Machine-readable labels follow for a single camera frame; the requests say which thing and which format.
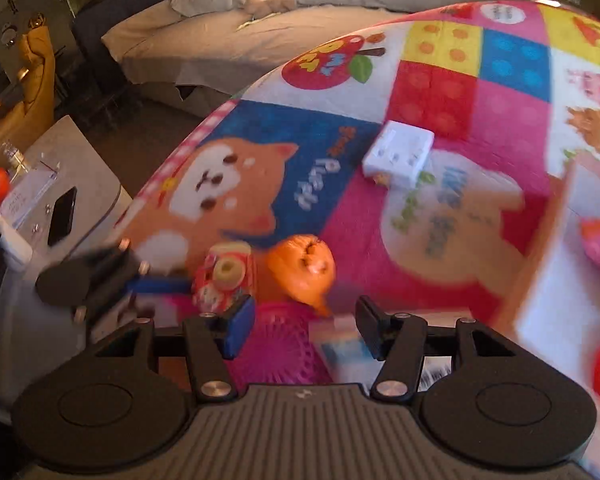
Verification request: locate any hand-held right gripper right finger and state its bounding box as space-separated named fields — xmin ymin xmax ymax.
xmin=355 ymin=295 xmax=519 ymax=405

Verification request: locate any white and blue packet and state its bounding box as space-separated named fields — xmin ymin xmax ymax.
xmin=309 ymin=312 xmax=461 ymax=392

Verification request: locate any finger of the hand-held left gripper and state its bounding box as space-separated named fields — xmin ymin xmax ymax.
xmin=73 ymin=287 xmax=155 ymax=324
xmin=92 ymin=239 xmax=195 ymax=297

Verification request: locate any orange toy fruit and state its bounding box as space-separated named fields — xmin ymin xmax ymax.
xmin=266 ymin=234 xmax=337 ymax=317

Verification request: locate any colourful printed blanket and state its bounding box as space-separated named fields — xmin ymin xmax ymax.
xmin=114 ymin=0 xmax=600 ymax=480

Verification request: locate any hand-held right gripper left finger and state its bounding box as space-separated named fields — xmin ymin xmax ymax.
xmin=96 ymin=293 xmax=257 ymax=404

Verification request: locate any black smartphone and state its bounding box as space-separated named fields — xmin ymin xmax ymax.
xmin=47 ymin=186 xmax=78 ymax=247

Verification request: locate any white plastic case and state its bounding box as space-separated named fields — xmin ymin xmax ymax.
xmin=0 ymin=230 xmax=34 ymax=265

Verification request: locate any beige plush toy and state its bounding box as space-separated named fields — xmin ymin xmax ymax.
xmin=242 ymin=0 xmax=298 ymax=20

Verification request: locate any small glass bottle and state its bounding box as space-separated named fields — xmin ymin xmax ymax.
xmin=0 ymin=140 xmax=27 ymax=172

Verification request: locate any clear acrylic sign holder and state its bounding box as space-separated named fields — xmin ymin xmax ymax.
xmin=1 ymin=160 xmax=61 ymax=227

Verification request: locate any red snack packet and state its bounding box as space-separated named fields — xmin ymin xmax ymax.
xmin=191 ymin=241 xmax=258 ymax=315

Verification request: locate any yellow chair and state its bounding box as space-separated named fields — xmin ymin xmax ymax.
xmin=0 ymin=24 xmax=57 ymax=168

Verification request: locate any pink round ribbed lid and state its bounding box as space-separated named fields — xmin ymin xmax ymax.
xmin=235 ymin=301 xmax=333 ymax=387

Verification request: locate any wooden storage box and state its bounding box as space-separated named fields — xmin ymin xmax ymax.
xmin=490 ymin=152 xmax=600 ymax=406

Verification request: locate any grey side table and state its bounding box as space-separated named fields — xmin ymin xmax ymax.
xmin=0 ymin=115 xmax=134 ymax=403

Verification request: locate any beige bed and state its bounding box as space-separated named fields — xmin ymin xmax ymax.
xmin=101 ymin=0 xmax=547 ymax=111

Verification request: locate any white rectangular box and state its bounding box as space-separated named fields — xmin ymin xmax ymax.
xmin=362 ymin=120 xmax=436 ymax=190

